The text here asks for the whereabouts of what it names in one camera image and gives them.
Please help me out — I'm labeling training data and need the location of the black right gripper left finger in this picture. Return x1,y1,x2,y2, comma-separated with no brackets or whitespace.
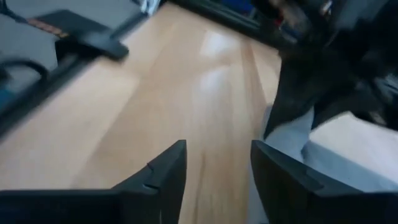
0,139,188,224

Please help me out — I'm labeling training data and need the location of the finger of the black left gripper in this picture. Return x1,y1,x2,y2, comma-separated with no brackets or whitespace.
312,88,391,130
262,57,315,140

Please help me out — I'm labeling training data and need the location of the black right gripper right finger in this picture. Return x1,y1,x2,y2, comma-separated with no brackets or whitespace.
250,139,398,224

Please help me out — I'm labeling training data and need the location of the grey towel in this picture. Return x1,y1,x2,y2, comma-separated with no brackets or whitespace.
246,105,398,224

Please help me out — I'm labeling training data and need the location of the black orange hazard mat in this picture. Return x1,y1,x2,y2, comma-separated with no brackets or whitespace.
26,8,109,40

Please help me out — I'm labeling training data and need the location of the silver aluminium bracket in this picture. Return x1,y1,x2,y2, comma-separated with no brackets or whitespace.
140,0,160,16

